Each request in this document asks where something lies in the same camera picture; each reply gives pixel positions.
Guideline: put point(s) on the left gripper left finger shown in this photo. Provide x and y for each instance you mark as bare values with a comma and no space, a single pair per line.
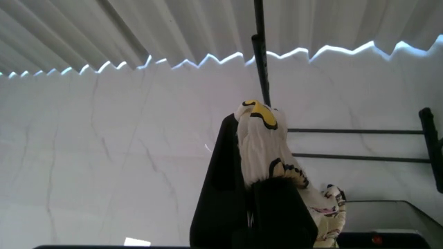
219,193

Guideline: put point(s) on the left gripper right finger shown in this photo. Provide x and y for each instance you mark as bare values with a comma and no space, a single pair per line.
280,214

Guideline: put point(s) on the cream printed garment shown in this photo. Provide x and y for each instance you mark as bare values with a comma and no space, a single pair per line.
261,148

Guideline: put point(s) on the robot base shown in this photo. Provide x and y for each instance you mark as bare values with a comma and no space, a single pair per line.
387,218

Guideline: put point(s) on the black clothes rack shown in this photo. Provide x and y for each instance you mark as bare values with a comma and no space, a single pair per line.
262,62

